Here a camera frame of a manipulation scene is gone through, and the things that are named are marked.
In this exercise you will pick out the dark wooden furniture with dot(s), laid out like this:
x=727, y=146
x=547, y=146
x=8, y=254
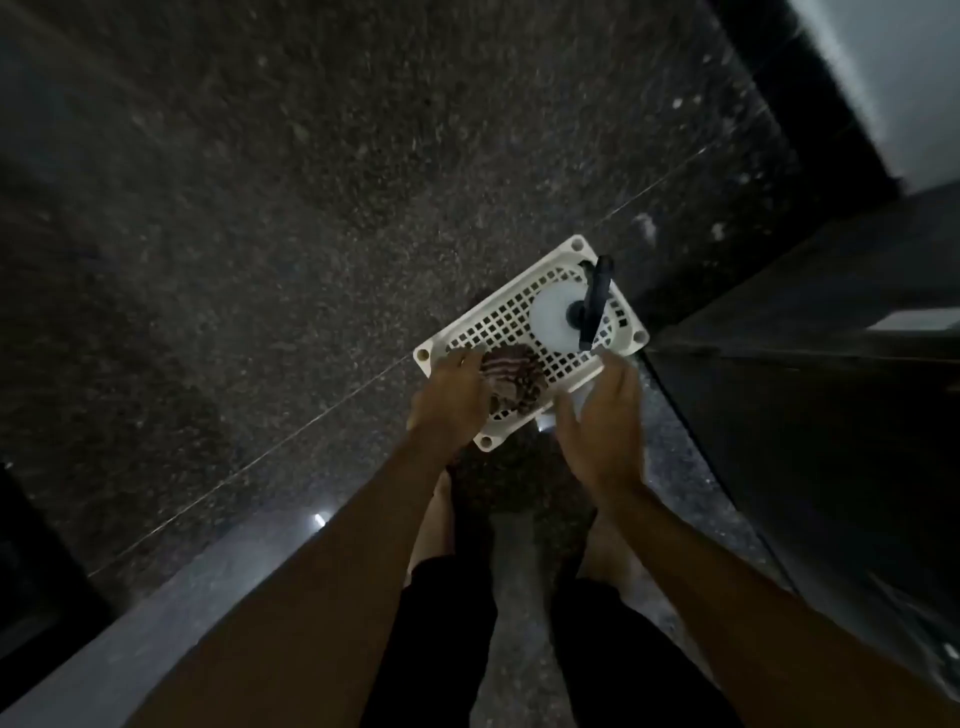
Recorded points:
x=37, y=585

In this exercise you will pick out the person's right forearm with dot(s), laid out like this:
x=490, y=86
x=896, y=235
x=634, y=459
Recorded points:
x=750, y=615

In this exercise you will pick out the person's black trousers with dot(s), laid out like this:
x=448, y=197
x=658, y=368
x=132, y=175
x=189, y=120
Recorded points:
x=442, y=637

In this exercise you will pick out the person's right hand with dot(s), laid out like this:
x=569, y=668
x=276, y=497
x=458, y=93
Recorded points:
x=607, y=435

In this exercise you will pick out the person's left foot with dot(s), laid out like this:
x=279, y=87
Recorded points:
x=433, y=532

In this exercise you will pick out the person's left hand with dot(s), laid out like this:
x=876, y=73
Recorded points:
x=450, y=397

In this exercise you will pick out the striped brown cleaning cloth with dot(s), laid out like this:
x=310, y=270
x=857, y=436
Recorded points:
x=514, y=379

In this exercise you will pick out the dark wooden table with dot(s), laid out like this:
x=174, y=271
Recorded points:
x=825, y=420

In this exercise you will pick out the white spray bottle black trigger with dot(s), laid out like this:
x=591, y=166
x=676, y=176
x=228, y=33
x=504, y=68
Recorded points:
x=551, y=319

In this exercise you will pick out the white plastic lattice basket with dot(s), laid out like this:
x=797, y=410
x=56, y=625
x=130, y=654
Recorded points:
x=510, y=322

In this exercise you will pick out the person's right foot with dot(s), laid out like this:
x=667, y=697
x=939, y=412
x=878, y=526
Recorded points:
x=607, y=551

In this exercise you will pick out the person's foot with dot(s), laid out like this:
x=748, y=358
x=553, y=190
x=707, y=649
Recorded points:
x=433, y=532
x=607, y=551

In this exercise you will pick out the person's left forearm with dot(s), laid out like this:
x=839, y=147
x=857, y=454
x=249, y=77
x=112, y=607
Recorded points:
x=315, y=600

